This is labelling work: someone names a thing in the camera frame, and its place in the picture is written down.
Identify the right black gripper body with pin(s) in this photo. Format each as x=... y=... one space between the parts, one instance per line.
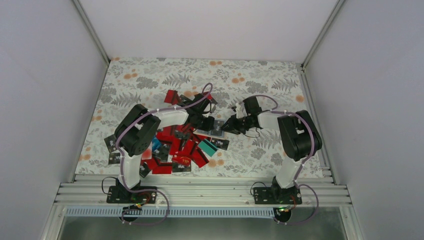
x=240 y=126

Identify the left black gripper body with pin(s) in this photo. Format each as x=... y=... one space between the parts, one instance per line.
x=199 y=124

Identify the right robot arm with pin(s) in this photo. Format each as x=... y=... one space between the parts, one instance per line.
x=299 y=136

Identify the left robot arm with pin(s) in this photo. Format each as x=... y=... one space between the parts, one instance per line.
x=135 y=133

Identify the black vip card upper right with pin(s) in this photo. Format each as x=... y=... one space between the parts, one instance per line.
x=220 y=143

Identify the red card top left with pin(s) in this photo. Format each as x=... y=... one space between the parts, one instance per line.
x=172 y=97

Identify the teal card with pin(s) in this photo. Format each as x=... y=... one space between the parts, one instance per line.
x=207 y=147

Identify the blue card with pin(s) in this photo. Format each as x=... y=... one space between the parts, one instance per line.
x=156 y=144

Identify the black vip card bottom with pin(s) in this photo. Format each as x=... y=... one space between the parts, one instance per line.
x=180 y=168

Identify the red card bottom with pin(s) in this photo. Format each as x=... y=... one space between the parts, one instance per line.
x=162 y=170

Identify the black vip card far left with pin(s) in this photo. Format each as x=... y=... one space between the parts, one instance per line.
x=110 y=143

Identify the black vip card left lower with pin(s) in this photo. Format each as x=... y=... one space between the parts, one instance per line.
x=114 y=158

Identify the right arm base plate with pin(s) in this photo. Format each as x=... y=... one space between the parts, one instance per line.
x=277 y=196

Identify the aluminium rail frame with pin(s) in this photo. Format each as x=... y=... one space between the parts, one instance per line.
x=187 y=196

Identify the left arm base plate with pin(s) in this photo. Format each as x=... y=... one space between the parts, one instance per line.
x=122 y=196

